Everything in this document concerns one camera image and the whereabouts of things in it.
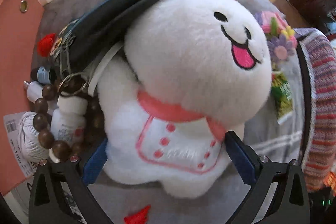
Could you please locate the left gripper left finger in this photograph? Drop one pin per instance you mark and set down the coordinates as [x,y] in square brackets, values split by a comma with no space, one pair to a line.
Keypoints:
[60,192]

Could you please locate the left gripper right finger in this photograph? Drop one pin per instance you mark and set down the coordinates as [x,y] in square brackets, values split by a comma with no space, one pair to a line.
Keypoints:
[290,203]

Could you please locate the small dark dropper bottle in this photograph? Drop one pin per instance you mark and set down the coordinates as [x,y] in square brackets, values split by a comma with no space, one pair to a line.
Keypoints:
[44,75]

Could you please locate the white plush dog toy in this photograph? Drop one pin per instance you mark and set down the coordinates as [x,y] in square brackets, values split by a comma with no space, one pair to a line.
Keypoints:
[192,71]

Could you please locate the white yarn ball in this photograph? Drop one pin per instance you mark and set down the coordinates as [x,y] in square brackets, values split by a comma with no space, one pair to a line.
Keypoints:
[28,141]

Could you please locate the white plastic bottle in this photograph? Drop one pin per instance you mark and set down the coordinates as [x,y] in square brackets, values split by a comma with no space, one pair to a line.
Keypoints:
[67,126]

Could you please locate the small white tube bottle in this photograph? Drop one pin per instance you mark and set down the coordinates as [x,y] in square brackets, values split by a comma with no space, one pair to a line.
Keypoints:
[33,90]

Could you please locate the striped knitted cloth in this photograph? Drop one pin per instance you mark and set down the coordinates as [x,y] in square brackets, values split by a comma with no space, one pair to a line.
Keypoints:
[317,62]

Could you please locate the crochet flower bouquet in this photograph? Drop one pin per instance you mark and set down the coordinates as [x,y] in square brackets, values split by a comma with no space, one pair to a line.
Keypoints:
[282,45]

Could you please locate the black pouch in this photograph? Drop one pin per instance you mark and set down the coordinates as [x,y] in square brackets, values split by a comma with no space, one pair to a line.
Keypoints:
[86,36]

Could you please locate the pink storage box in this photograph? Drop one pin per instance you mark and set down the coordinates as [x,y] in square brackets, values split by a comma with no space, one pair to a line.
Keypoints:
[20,20]

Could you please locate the red pompom keychain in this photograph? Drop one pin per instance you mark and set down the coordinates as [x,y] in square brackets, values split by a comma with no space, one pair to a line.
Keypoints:
[45,44]

